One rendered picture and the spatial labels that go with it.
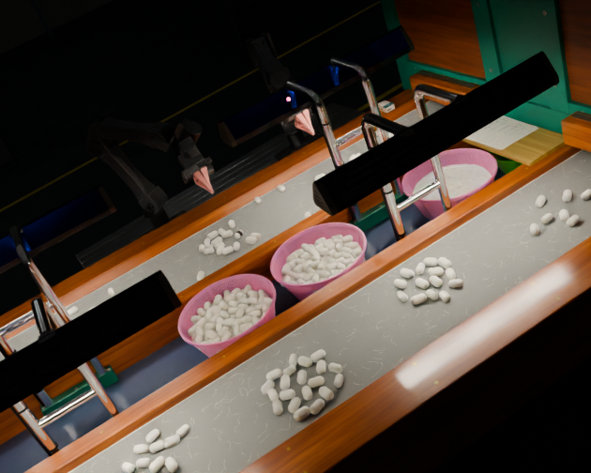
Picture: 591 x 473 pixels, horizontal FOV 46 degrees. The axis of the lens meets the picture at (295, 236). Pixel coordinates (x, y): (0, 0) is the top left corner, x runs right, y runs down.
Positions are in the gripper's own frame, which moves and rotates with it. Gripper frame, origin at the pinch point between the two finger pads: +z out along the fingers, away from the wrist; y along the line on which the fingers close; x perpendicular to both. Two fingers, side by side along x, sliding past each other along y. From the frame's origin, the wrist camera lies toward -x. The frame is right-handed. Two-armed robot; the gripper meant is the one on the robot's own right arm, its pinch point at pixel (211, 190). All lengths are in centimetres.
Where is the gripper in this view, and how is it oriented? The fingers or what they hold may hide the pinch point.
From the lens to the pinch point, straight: 215.0
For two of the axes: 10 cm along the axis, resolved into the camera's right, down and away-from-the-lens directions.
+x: -0.3, 3.8, 9.2
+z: 5.6, 7.7, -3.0
